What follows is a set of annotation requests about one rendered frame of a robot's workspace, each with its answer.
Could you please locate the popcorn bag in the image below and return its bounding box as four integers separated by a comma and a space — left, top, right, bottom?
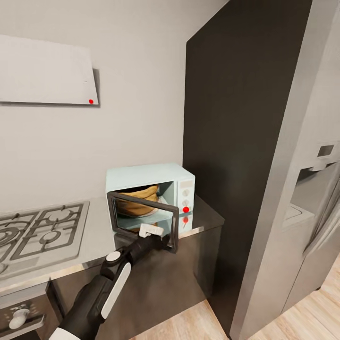
114, 183, 159, 202

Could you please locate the microwave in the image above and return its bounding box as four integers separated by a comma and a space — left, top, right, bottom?
105, 162, 196, 254

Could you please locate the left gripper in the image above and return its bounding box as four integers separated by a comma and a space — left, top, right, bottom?
134, 231, 173, 257

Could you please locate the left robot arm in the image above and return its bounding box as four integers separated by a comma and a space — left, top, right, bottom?
49, 223, 173, 340

